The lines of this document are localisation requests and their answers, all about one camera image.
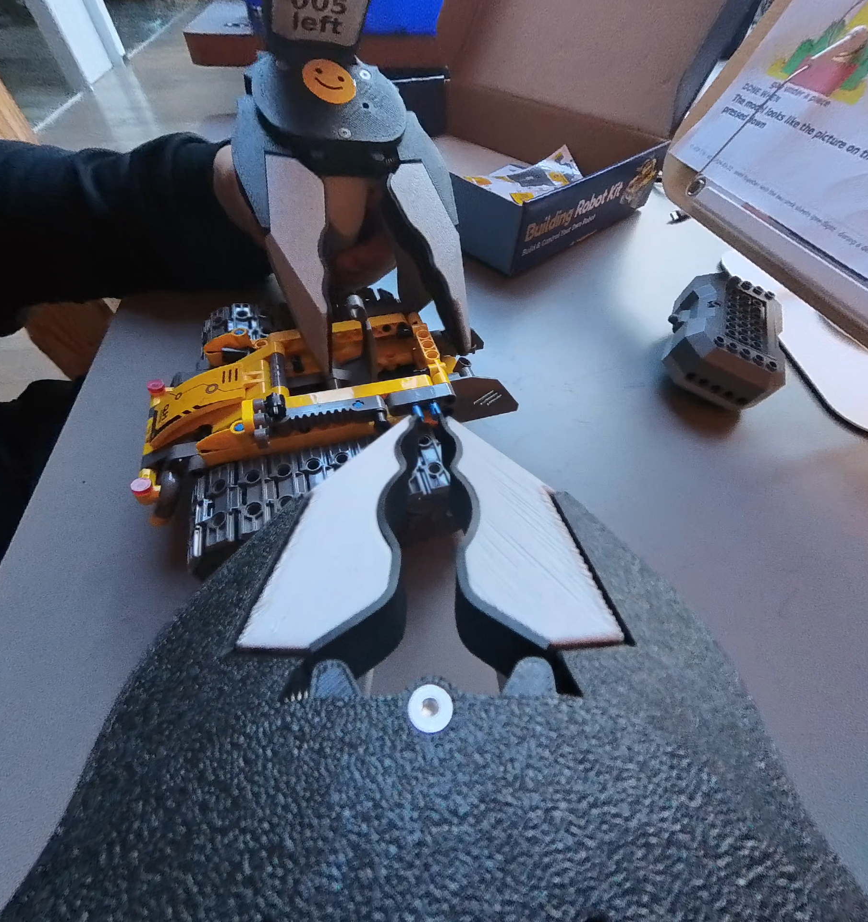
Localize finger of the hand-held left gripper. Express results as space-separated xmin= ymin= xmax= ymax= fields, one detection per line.
xmin=264 ymin=155 xmax=334 ymax=377
xmin=385 ymin=155 xmax=476 ymax=355

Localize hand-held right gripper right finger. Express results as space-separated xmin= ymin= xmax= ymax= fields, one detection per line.
xmin=444 ymin=416 xmax=635 ymax=678

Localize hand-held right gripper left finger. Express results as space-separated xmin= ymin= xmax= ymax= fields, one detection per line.
xmin=236 ymin=416 xmax=415 ymax=678

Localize dark toy piece blue pins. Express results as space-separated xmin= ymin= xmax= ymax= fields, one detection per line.
xmin=403 ymin=405 xmax=455 ymax=534

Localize yellow toy tracked robot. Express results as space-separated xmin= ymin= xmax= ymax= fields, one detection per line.
xmin=130 ymin=288 xmax=519 ymax=577

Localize person's left forearm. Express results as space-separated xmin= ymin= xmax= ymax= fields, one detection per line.
xmin=0 ymin=126 xmax=276 ymax=340

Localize grey desk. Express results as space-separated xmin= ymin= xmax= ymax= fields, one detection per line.
xmin=0 ymin=183 xmax=868 ymax=922

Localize person's left hand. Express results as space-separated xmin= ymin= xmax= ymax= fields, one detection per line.
xmin=320 ymin=176 xmax=400 ymax=300

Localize bag of toy parts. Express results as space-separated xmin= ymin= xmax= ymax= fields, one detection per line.
xmin=463 ymin=146 xmax=585 ymax=210

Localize blue plastic bin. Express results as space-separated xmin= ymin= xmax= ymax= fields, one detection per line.
xmin=362 ymin=0 xmax=443 ymax=37

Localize dark blue cardboard kit box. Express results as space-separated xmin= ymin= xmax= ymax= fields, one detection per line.
xmin=183 ymin=0 xmax=759 ymax=276

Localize grey brick battery block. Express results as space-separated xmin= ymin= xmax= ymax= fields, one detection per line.
xmin=660 ymin=274 xmax=786 ymax=412

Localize printed instruction sheet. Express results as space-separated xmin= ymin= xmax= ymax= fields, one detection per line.
xmin=672 ymin=0 xmax=868 ymax=292

